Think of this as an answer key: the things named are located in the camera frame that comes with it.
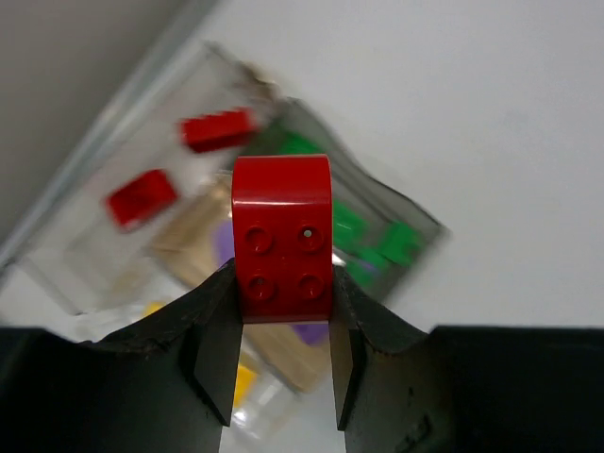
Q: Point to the purple rounded lego block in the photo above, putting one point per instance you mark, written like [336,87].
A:
[224,243]

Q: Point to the green sloped lego brick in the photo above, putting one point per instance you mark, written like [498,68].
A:
[350,230]

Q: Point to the red flower print block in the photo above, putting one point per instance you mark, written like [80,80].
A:
[282,225]

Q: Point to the yellow lego brick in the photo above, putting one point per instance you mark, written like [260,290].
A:
[245,380]

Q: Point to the small green lego brick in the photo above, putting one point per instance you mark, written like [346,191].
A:
[397,247]

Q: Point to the red lego brick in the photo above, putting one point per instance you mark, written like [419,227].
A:
[141,199]

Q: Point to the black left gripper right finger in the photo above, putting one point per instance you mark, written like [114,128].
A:
[461,388]

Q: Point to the green two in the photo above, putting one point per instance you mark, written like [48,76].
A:
[295,144]

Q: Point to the red brick with cupcake print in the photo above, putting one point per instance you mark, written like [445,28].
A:
[218,130]

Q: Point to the long yellow lego plate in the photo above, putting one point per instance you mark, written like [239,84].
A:
[152,308]

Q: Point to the colourless clear container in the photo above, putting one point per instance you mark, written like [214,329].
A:
[130,258]

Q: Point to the purple lego brick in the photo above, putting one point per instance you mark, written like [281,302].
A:
[312,334]

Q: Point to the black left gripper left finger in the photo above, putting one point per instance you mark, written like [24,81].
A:
[163,384]

